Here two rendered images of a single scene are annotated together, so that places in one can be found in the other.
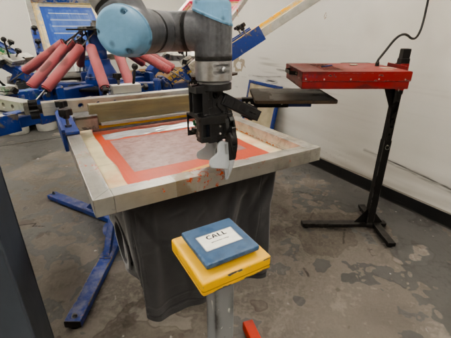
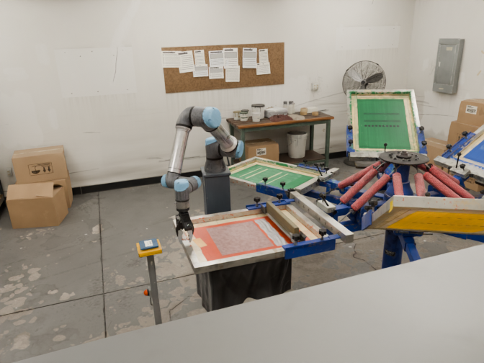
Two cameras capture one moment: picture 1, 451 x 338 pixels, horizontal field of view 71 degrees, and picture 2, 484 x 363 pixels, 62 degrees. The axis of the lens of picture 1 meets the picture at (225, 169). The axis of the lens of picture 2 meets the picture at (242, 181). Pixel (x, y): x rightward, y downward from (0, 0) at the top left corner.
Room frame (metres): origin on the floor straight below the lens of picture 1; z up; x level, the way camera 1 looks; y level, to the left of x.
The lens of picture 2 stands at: (1.37, -1.87, 2.07)
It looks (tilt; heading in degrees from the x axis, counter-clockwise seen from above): 20 degrees down; 101
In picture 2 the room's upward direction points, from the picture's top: 2 degrees counter-clockwise
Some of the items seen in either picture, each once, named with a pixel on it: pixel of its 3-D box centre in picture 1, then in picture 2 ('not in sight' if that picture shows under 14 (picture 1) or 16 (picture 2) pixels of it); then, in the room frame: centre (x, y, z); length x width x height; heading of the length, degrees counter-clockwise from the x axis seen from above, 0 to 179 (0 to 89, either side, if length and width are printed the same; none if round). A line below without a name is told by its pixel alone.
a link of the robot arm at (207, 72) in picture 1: (214, 72); (181, 204); (0.66, 0.02, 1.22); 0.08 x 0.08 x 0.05
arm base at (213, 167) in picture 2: not in sight; (214, 163); (0.68, 0.66, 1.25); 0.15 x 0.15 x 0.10
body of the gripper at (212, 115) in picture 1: (211, 112); (183, 217); (0.66, 0.03, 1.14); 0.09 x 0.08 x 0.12; 120
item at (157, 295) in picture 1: (209, 243); (203, 279); (0.74, 0.04, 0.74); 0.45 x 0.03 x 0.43; 120
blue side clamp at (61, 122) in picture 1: (67, 129); (268, 207); (1.06, 0.55, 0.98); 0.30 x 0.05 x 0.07; 30
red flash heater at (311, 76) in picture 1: (344, 74); not in sight; (1.91, -0.70, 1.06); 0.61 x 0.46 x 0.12; 90
